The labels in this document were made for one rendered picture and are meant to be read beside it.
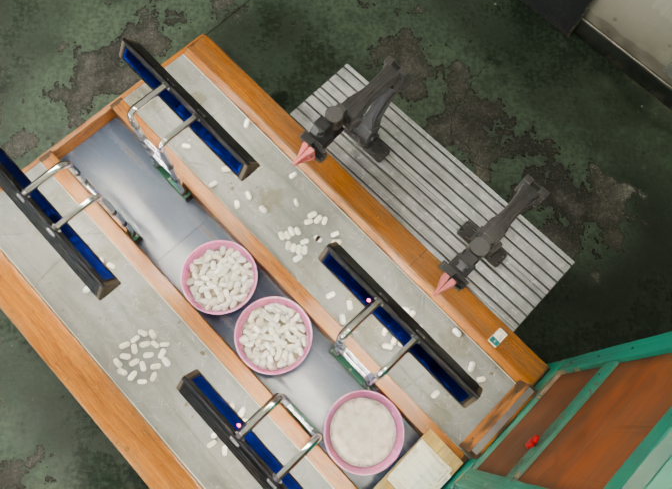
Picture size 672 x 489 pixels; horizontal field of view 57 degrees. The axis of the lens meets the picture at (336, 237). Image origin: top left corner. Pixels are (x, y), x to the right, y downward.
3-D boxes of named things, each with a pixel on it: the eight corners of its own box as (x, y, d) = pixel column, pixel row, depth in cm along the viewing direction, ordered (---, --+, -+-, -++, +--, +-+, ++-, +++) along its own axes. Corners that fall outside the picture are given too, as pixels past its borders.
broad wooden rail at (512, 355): (212, 58, 263) (205, 32, 245) (533, 372, 230) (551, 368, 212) (190, 75, 260) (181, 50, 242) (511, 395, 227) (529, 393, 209)
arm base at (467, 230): (502, 263, 224) (514, 250, 226) (460, 226, 227) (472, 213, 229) (495, 268, 231) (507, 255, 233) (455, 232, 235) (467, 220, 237)
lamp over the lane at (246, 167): (138, 43, 211) (132, 30, 204) (260, 166, 200) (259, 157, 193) (119, 57, 209) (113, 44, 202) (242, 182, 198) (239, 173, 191)
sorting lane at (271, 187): (183, 56, 247) (182, 53, 245) (524, 393, 214) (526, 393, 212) (123, 101, 240) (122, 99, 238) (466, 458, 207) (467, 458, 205)
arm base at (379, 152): (381, 155, 234) (393, 143, 236) (343, 121, 238) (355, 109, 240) (378, 163, 242) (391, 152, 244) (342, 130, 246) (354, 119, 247)
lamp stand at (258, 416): (284, 394, 215) (278, 386, 172) (324, 437, 211) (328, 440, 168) (243, 433, 210) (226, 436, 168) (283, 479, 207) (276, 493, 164)
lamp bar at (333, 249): (335, 242, 193) (336, 235, 187) (482, 389, 182) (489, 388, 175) (317, 259, 192) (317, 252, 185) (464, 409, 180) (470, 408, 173)
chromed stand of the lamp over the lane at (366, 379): (366, 315, 224) (379, 288, 181) (405, 355, 220) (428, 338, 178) (328, 351, 220) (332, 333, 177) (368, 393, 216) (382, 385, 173)
